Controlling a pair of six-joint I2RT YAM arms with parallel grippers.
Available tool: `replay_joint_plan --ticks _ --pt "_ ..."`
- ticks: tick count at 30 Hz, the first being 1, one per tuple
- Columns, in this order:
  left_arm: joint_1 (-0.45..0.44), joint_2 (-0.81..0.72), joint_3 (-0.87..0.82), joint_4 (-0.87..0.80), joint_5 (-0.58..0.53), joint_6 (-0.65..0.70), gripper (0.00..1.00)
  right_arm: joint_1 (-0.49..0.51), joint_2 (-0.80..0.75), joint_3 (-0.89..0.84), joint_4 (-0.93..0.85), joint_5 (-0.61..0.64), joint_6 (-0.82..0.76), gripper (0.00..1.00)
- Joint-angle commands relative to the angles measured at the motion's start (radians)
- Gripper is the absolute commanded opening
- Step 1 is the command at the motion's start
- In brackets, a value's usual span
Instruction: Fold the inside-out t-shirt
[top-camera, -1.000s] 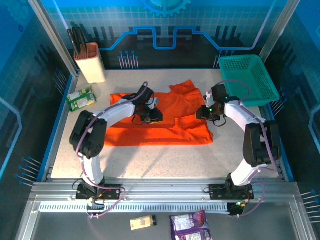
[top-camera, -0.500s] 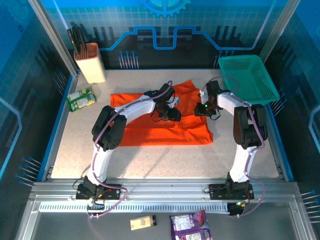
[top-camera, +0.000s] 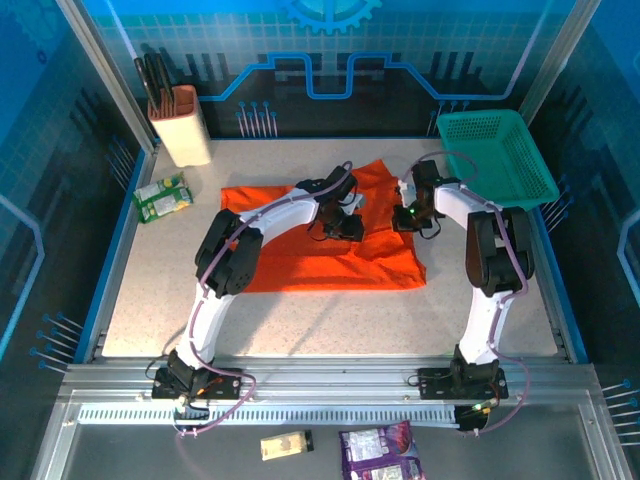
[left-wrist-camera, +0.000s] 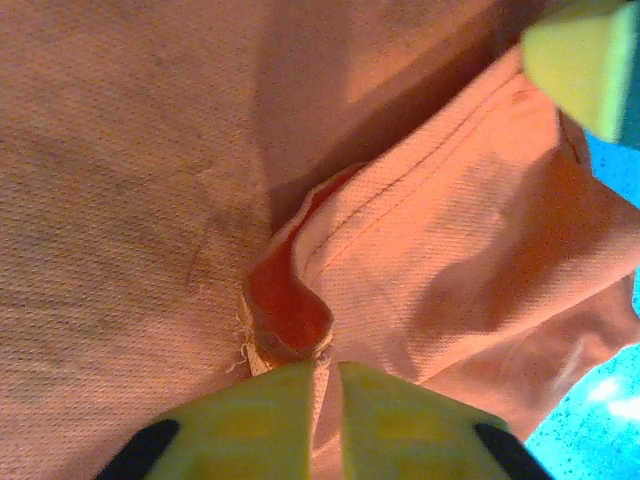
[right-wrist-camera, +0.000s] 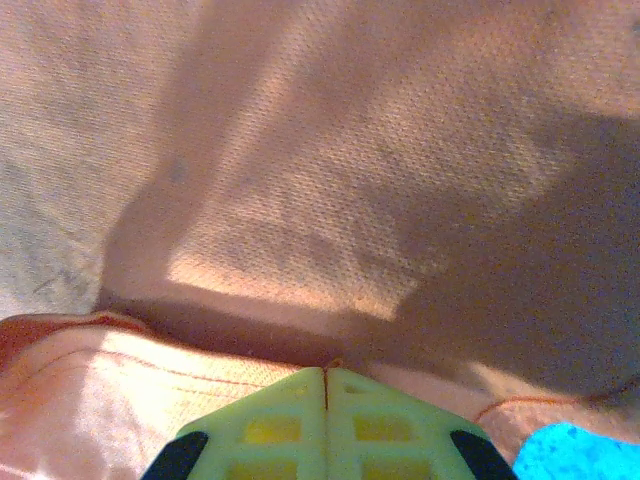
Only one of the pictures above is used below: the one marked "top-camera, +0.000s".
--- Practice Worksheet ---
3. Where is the white slotted cable duct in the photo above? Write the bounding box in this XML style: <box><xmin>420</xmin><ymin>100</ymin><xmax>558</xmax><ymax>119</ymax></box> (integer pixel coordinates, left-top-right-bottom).
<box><xmin>77</xmin><ymin>403</ymin><xmax>459</xmax><ymax>427</ymax></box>

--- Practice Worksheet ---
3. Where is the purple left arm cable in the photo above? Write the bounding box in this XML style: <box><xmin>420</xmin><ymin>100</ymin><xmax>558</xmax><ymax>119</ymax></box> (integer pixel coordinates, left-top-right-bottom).
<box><xmin>174</xmin><ymin>160</ymin><xmax>354</xmax><ymax>480</ymax></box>

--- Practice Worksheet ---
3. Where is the aluminium frame rail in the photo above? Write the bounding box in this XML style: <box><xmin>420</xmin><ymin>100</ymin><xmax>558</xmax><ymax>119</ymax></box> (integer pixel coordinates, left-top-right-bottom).
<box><xmin>59</xmin><ymin>355</ymin><xmax>601</xmax><ymax>404</ymax></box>

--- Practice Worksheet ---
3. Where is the green snack packet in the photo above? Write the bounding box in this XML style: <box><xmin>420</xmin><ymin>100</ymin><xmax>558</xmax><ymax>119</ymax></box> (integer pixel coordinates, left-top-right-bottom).
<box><xmin>132</xmin><ymin>171</ymin><xmax>194</xmax><ymax>225</ymax></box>

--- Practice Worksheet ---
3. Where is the purple snack bag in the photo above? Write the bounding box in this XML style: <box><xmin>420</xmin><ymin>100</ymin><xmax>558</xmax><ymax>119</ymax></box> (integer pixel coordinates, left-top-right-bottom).
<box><xmin>338</xmin><ymin>419</ymin><xmax>427</xmax><ymax>480</ymax></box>

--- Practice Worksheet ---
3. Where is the teal plastic basket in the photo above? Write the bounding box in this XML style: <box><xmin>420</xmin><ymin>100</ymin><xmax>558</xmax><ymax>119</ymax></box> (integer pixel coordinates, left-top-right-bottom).
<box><xmin>436</xmin><ymin>108</ymin><xmax>560</xmax><ymax>217</ymax></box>

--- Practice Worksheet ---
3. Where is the cream box with black cap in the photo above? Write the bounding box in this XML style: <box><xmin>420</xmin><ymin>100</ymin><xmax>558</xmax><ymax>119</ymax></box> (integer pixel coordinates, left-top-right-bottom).
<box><xmin>259</xmin><ymin>429</ymin><xmax>315</xmax><ymax>462</ymax></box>

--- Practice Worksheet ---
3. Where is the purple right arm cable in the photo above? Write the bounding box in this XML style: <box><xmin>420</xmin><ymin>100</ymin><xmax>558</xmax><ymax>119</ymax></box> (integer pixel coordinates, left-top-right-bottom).
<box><xmin>402</xmin><ymin>150</ymin><xmax>532</xmax><ymax>436</ymax></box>

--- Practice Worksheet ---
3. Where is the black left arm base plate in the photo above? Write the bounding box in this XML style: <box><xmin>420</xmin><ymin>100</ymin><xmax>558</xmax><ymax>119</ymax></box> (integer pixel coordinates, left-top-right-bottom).
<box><xmin>151</xmin><ymin>367</ymin><xmax>247</xmax><ymax>401</ymax></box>

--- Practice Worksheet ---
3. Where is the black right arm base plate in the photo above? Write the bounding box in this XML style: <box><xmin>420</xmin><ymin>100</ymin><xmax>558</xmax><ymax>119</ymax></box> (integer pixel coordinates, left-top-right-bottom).
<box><xmin>417</xmin><ymin>367</ymin><xmax>509</xmax><ymax>401</ymax></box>

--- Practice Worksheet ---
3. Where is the aluminium frame post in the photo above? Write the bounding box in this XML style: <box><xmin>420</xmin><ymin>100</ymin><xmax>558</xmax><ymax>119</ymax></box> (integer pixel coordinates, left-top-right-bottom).
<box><xmin>54</xmin><ymin>0</ymin><xmax>159</xmax><ymax>154</ymax></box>
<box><xmin>517</xmin><ymin>0</ymin><xmax>604</xmax><ymax>134</ymax></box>

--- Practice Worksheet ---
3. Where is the black handled knife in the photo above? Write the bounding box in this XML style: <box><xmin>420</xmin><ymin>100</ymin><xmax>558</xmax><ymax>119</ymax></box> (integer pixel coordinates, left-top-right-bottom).
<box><xmin>154</xmin><ymin>53</ymin><xmax>175</xmax><ymax>107</ymax></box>
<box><xmin>144</xmin><ymin>53</ymin><xmax>167</xmax><ymax>115</ymax></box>

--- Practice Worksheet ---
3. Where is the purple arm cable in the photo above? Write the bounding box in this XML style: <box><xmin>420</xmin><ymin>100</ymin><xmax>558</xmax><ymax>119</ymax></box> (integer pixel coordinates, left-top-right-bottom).
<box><xmin>174</xmin><ymin>160</ymin><xmax>354</xmax><ymax>480</ymax></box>
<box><xmin>402</xmin><ymin>150</ymin><xmax>532</xmax><ymax>436</ymax></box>

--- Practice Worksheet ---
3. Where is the cream knife block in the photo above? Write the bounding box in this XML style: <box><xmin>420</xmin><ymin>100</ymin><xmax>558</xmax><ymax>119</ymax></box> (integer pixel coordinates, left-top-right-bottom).
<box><xmin>148</xmin><ymin>84</ymin><xmax>213</xmax><ymax>169</ymax></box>

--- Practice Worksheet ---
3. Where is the orange t-shirt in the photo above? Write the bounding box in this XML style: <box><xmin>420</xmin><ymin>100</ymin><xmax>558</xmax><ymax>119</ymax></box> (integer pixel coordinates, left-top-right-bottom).
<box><xmin>220</xmin><ymin>158</ymin><xmax>428</xmax><ymax>294</ymax></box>

